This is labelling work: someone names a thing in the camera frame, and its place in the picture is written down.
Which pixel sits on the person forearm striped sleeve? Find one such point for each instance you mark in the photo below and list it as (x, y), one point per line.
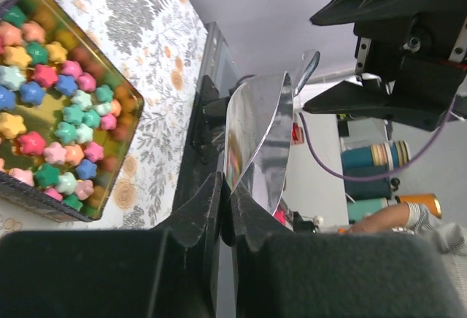
(448, 238)

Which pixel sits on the stacked colourful rolls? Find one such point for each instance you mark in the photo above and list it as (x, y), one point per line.
(375, 189)

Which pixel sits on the gold tin of star candies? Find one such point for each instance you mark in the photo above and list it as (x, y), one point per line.
(68, 115)

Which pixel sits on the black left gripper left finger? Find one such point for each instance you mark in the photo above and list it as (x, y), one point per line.
(167, 271)

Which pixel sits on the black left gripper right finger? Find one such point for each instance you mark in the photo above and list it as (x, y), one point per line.
(280, 273)

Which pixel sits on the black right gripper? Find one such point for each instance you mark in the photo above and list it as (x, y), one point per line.
(418, 44)

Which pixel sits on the silver metal scoop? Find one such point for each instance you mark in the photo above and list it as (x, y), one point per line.
(259, 124)

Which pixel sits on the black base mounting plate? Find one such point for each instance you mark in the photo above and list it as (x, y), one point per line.
(218, 77)

